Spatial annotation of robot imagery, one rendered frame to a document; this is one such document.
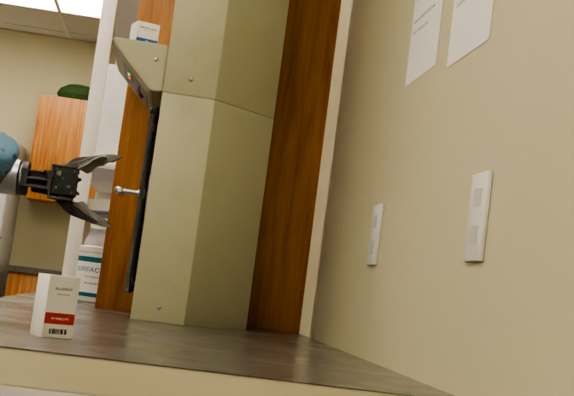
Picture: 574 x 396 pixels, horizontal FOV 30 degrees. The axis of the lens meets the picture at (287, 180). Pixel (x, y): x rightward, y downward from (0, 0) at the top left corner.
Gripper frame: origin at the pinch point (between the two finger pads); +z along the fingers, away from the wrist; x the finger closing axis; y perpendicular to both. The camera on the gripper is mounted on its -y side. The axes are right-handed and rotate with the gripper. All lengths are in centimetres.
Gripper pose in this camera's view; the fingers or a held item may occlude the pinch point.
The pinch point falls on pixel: (117, 192)
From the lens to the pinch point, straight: 232.2
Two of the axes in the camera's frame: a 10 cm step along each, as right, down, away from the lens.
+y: 1.3, -0.9, -9.9
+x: 1.3, -9.9, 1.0
